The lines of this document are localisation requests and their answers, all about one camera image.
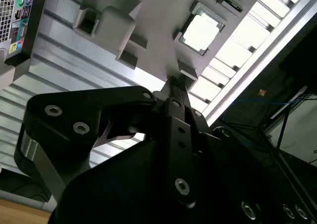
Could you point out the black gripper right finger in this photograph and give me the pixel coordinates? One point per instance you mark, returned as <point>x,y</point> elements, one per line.
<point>198,125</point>

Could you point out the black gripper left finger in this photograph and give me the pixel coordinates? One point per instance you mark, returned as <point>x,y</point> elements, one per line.
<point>74,107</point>

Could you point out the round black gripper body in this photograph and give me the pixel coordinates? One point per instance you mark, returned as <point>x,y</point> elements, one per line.
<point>136,184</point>

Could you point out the silver-topped CPU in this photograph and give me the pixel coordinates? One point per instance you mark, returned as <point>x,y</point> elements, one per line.
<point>200,32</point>

